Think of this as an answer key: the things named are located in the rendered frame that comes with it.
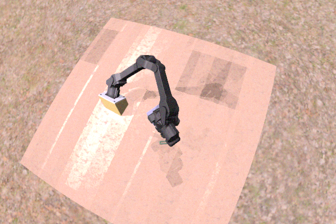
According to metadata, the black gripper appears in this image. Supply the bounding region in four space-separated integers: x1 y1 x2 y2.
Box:
148 113 181 147

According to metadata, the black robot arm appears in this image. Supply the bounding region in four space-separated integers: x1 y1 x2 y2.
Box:
105 55 180 142

